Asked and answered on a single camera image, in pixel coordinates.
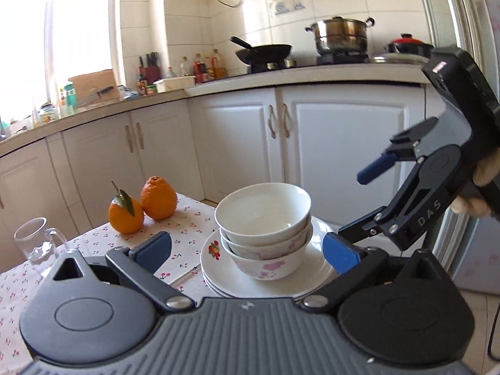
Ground white plate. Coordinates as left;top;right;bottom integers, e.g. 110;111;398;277
200;217;337;301

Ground white bowl floral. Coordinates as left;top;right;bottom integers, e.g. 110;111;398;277
221;235;312;281

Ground white bowl pink flowers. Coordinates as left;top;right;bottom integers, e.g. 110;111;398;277
219;222;313;260

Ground white kitchen cabinets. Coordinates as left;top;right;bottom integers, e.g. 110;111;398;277
1;84;427;269

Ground gloved right hand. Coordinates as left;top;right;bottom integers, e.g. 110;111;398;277
450;148;500;218

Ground orange with leaf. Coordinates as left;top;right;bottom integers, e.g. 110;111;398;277
107;181;144;234

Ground cherry print tablecloth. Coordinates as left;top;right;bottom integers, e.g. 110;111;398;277
1;195;216;374

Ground bumpy orange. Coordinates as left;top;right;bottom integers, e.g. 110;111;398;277
141;176;178;220

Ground red lidded black pot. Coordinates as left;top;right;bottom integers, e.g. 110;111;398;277
385;34;434;58

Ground glass mug with water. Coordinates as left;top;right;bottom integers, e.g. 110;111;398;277
13;217;69;278

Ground steel stock pot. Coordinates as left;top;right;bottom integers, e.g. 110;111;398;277
304;16;375;55

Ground black wok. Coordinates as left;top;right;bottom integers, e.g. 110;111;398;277
230;37;293;66

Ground white tray on counter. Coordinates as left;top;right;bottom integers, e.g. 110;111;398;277
154;75;196;93

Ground wooden cutting board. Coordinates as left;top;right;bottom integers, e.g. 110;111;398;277
69;69;119;108

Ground teal bottle on counter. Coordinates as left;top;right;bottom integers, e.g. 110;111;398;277
64;82;77;115

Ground red knife block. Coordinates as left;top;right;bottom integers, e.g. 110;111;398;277
138;52;161;85

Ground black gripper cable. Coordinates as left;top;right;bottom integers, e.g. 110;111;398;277
485;307;500;362

